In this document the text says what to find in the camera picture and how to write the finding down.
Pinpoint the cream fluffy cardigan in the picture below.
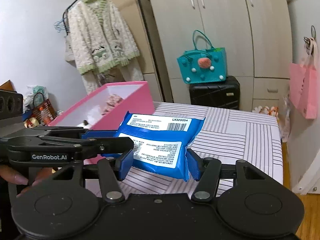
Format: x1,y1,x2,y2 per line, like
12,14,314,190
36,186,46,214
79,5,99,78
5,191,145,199
68,0,144,94

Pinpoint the white round plush keychain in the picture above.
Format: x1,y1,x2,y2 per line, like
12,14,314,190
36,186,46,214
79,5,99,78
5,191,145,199
77,120,91,128

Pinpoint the striped white tablecloth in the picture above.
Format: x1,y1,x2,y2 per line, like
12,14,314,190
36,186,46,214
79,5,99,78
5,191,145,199
119,102,283,196

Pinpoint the blue wet wipes pack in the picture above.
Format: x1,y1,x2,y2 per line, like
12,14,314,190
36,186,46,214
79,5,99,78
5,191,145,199
116,112,204,181

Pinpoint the beige wardrobe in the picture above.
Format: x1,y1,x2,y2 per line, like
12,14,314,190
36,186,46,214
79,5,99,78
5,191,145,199
150,0,292,111

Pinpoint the black suitcase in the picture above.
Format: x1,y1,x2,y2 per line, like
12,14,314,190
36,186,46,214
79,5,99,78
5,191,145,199
189,76,240,110

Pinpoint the pink cardboard box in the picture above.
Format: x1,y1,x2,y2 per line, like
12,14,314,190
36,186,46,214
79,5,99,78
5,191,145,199
47,80,156,165

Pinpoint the pink paper bag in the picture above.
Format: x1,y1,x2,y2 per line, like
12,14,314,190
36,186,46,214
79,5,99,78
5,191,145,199
289,37,319,120

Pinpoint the pink floral scrunchie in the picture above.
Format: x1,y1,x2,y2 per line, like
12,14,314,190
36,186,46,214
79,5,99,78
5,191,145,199
102,94,123,115

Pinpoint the black clothes rack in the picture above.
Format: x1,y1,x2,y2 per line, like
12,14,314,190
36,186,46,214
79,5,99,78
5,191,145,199
62,0,103,36

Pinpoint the teal felt handbag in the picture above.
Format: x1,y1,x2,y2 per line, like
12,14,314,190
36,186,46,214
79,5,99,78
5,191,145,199
177,30,227,84

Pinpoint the person's left hand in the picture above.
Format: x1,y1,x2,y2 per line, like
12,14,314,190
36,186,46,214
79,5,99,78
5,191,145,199
0,165,53,197

